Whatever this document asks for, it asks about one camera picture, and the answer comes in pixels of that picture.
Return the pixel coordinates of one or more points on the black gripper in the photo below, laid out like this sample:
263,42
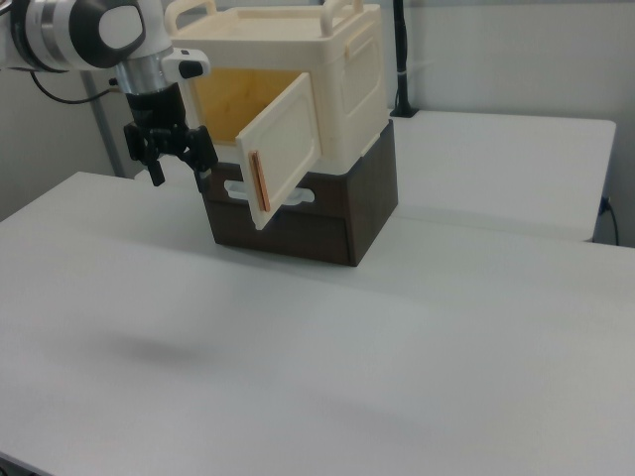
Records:
154,106

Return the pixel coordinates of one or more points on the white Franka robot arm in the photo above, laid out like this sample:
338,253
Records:
74,30

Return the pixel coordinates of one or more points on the dark brown drawer box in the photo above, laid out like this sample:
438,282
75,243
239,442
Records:
357,208

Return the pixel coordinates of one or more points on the grey metal post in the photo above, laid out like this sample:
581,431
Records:
105,134

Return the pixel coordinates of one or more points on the black camera pole with clamp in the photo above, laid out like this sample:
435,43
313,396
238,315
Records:
403,59

